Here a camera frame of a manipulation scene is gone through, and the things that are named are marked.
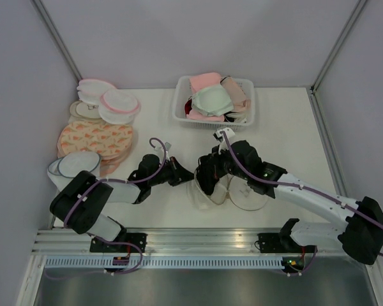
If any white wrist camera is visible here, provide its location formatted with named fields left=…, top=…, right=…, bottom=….
left=213, top=127, right=235, bottom=152
left=162, top=142, right=172, bottom=154

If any left aluminium frame post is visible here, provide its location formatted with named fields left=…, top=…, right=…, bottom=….
left=31, top=0, right=82, bottom=82

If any pink trimmed bag at back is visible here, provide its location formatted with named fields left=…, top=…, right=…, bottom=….
left=77, top=78, right=116, bottom=105

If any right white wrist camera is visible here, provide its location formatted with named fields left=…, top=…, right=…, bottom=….
left=213, top=127, right=235, bottom=152

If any white slotted cable duct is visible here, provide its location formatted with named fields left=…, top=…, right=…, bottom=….
left=82, top=257, right=283, bottom=270

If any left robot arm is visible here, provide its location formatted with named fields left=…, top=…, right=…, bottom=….
left=50, top=154, right=194, bottom=254

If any beige flat laundry bag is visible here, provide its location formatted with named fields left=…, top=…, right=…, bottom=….
left=70, top=101, right=101, bottom=120

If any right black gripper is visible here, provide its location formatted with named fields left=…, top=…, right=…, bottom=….
left=204, top=142, right=250, bottom=180

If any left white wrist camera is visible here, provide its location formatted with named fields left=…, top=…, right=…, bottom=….
left=162, top=142, right=172, bottom=154

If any aluminium frame post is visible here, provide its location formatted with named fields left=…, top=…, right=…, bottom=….
left=31, top=0, right=82, bottom=82
left=310, top=0, right=370, bottom=95

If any white plastic basket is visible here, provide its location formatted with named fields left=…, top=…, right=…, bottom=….
left=172, top=73, right=256, bottom=131

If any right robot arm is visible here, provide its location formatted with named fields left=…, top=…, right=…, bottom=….
left=196, top=140, right=383, bottom=265

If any right aluminium frame post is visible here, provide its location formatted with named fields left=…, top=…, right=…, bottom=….
left=310, top=0, right=370, bottom=95

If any aluminium mounting rail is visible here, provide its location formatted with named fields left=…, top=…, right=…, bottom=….
left=31, top=227, right=379, bottom=256

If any beige trimmed mesh laundry bag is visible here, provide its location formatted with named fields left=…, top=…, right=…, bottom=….
left=186, top=175, right=268, bottom=212

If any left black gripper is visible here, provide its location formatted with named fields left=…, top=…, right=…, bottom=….
left=149, top=156, right=197, bottom=187

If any pink trimmed mesh laundry bag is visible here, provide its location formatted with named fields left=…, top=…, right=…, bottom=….
left=98, top=89, right=141, bottom=124

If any carrot print laundry bag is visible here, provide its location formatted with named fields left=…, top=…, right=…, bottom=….
left=57, top=121, right=134, bottom=160

